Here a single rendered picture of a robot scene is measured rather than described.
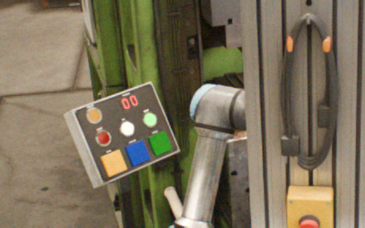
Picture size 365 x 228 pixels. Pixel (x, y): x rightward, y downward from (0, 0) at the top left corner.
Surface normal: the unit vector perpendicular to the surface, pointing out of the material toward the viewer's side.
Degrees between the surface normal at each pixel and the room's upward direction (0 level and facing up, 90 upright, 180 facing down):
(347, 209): 90
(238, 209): 90
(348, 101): 90
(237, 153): 90
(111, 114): 60
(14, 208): 0
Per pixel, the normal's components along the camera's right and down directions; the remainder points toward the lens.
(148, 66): 0.29, 0.38
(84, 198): -0.06, -0.91
